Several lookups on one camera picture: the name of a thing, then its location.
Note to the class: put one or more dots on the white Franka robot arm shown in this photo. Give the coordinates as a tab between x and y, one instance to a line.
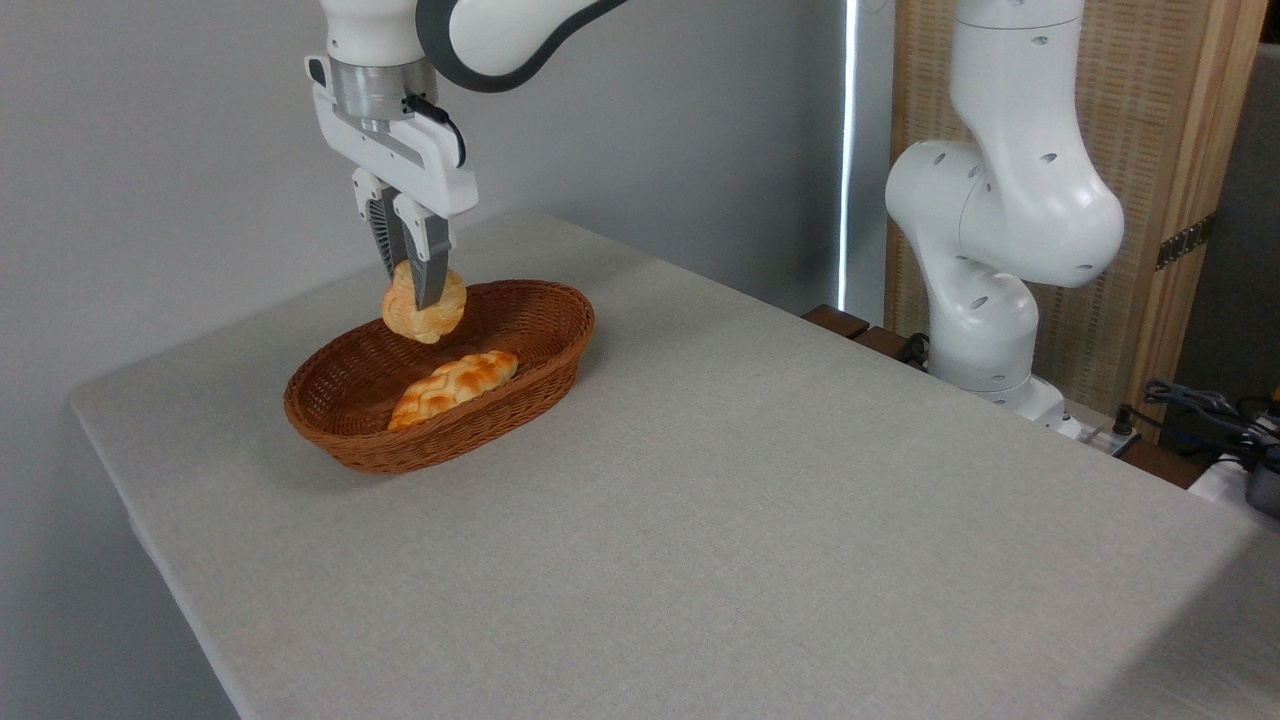
1000	200

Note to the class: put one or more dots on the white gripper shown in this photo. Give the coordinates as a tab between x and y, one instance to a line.
400	160

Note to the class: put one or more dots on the wooden rattan folding screen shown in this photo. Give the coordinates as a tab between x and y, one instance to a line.
1160	120

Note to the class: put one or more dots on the brass screen hinge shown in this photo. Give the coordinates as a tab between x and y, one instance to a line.
1185	242

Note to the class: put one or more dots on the brown oval wicker basket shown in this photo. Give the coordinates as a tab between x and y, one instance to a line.
450	440

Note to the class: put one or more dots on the long braided bread loaf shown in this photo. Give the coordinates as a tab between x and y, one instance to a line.
450	385

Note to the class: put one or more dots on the grey linen tablecloth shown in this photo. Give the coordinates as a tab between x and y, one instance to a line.
760	500

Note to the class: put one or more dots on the round knotted bread roll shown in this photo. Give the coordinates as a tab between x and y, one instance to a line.
405	318

